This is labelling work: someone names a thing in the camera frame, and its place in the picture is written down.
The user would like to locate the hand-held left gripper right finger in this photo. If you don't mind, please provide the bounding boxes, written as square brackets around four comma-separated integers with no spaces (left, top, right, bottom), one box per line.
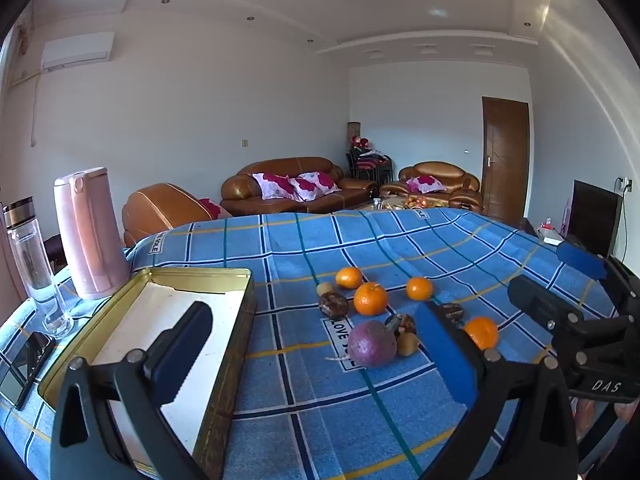
[414,301,581,480]

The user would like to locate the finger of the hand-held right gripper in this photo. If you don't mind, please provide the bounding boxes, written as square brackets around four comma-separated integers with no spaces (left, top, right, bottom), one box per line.
[556,241,640,312]
[507,275,623,336]

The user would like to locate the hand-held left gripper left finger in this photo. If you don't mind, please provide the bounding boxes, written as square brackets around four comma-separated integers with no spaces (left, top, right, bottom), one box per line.
[50,301,216,480]

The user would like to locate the orange mandarin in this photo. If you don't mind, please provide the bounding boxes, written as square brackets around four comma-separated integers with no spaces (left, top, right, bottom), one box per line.
[353,282,389,317]
[464,316,500,351]
[405,276,434,302]
[335,266,363,290]

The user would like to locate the gold metal tin box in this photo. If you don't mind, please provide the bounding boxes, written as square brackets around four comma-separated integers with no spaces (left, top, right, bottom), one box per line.
[37,267,256,480]

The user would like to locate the purple round fruit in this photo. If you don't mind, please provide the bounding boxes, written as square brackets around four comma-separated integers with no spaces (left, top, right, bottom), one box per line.
[326,320,399,369]

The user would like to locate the white box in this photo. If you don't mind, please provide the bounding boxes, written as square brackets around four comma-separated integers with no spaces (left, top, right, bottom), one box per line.
[537,220,568,247]

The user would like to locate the black television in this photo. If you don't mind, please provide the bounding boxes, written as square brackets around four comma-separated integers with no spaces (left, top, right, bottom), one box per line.
[567,180,623,258]

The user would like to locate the brown wooden door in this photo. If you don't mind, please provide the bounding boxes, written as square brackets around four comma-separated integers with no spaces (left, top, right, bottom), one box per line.
[481,96,530,228]

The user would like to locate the blue plaid tablecloth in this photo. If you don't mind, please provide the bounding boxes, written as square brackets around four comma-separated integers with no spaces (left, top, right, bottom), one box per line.
[0,208,640,480]

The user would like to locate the brown leather armchair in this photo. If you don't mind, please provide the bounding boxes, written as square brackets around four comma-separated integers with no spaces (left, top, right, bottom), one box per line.
[380,161,483,213]
[121,183,233,248]

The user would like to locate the white magenta floral pillow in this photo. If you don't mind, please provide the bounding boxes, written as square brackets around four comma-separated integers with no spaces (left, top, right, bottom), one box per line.
[252,172,297,200]
[197,197,233,220]
[406,175,447,194]
[287,170,342,203]

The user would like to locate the pink electric kettle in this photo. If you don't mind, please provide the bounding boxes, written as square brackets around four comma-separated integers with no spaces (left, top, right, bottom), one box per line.
[53,167,130,301]

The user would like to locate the coffee table with fruit plates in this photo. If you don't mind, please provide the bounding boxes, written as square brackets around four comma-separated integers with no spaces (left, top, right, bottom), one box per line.
[357,195,451,212]

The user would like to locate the dark round stool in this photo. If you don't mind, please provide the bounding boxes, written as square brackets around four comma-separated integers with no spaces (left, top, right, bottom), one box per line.
[42,234,68,271]

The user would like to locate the black smartphone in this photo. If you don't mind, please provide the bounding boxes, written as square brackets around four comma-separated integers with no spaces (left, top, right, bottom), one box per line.
[0,331,57,411]

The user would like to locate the clear glass water bottle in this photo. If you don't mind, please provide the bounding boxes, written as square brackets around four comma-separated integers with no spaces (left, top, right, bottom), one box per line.
[2,196,76,339]

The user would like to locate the brown leather sofa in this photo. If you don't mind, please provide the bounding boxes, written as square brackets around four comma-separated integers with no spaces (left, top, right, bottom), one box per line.
[221,156,380,216]

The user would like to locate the stacked chairs with clothes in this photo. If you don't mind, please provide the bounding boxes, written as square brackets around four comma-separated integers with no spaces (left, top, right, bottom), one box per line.
[346,135,393,186]

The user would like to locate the air conditioner pipe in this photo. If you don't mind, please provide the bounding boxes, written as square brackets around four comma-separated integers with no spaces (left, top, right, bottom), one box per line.
[7,70,46,147]

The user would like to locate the white air conditioner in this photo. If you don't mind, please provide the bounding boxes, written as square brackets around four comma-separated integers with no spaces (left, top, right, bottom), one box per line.
[41,31,115,70]

